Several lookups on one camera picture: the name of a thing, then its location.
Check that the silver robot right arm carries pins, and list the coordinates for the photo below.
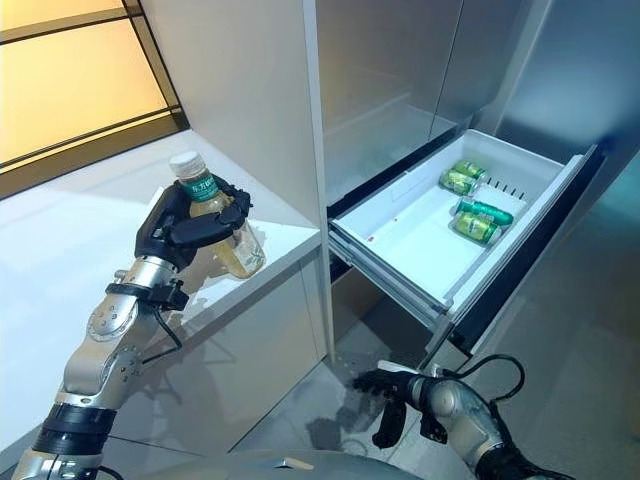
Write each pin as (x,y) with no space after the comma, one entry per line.
(465,410)

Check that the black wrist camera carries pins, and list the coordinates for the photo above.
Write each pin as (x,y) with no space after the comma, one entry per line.
(434,429)
(165,295)

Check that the white fridge drawer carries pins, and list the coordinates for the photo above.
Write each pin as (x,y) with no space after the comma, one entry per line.
(410,230)

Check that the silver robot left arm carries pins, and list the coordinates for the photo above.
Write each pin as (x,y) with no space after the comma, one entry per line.
(100,350)

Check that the grey robot torso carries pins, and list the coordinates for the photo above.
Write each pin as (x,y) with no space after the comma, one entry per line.
(280,467)

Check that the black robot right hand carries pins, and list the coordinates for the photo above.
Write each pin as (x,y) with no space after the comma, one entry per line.
(390,385)

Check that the orange window black frame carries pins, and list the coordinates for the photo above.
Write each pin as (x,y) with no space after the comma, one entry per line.
(75,85)

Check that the yellow tea bottle white cap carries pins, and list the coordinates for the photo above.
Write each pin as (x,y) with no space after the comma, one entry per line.
(245,255)

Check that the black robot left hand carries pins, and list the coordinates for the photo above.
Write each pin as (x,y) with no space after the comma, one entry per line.
(165,235)

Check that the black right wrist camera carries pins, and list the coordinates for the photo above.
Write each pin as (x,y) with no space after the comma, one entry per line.
(434,429)

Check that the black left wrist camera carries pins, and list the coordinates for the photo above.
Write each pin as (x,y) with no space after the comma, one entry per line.
(165,295)

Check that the stainless steel fridge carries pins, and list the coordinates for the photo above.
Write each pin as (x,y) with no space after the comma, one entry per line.
(380,85)

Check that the tall white cabinet panel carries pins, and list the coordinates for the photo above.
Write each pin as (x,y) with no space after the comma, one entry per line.
(250,75)

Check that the white counter cabinet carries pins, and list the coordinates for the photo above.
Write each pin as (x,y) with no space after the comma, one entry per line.
(75,250)

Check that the grey side cabinet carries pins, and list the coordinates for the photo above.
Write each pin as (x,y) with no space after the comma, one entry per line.
(585,65)

